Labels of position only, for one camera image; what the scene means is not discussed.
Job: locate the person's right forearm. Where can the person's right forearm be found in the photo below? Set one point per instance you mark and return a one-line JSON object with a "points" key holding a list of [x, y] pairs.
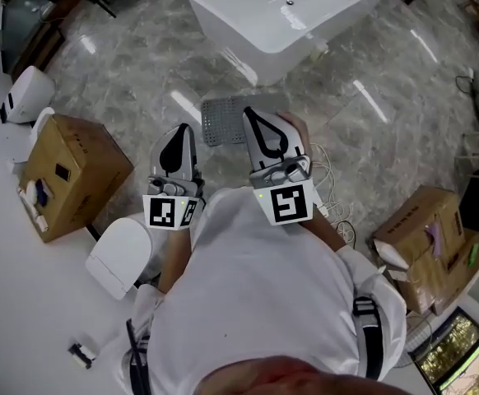
{"points": [[326, 233]]}

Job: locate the person's face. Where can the person's face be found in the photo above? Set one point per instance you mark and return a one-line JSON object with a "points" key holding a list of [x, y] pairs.
{"points": [[301, 379]]}

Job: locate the wall toilet paper holder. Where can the wall toilet paper holder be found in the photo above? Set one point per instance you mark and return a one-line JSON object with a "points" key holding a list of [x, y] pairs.
{"points": [[82, 352]]}

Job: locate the person's right hand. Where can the person's right hand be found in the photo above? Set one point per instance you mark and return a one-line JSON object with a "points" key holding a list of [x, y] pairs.
{"points": [[303, 138]]}

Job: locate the white curved toilet seat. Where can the white curved toilet seat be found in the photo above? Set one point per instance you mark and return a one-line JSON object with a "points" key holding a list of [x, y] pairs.
{"points": [[42, 124]]}

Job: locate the grey perforated rubber mat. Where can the grey perforated rubber mat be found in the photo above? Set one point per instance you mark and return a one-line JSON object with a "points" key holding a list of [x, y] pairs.
{"points": [[223, 124]]}

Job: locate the window with green view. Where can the window with green view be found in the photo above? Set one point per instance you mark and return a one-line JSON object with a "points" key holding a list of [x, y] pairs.
{"points": [[461, 356]]}

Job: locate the white paper wrap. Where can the white paper wrap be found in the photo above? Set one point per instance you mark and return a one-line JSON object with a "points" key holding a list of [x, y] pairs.
{"points": [[389, 255]]}

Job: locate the white toilet with closed lid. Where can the white toilet with closed lid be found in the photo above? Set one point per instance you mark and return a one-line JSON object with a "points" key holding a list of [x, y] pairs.
{"points": [[118, 257]]}

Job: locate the large brown cardboard box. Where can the large brown cardboard box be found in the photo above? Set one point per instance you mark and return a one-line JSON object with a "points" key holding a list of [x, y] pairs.
{"points": [[79, 179]]}

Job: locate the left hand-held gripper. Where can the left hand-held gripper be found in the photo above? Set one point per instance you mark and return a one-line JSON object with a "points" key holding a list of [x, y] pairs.
{"points": [[169, 204]]}

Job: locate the taped brown cardboard box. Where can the taped brown cardboard box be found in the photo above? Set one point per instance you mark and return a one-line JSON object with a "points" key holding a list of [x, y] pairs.
{"points": [[416, 220]]}

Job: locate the green item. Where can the green item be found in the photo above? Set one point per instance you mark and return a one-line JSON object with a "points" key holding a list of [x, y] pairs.
{"points": [[474, 255]]}

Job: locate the pink item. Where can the pink item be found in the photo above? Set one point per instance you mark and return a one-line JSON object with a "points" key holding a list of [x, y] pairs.
{"points": [[435, 239]]}

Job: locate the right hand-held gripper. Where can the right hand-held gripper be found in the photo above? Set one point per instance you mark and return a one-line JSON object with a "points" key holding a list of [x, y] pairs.
{"points": [[285, 200]]}

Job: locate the person's white shirt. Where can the person's white shirt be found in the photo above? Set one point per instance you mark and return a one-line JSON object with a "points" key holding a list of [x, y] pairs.
{"points": [[256, 294]]}

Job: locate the white bathtub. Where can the white bathtub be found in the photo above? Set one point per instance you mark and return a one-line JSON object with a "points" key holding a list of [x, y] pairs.
{"points": [[289, 19]]}

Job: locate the person's left forearm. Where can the person's left forearm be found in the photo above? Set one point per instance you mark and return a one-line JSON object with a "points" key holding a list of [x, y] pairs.
{"points": [[173, 261]]}

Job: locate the white and blue cloth bundle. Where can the white and blue cloth bundle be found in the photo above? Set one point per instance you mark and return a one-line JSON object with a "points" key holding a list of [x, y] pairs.
{"points": [[38, 198]]}

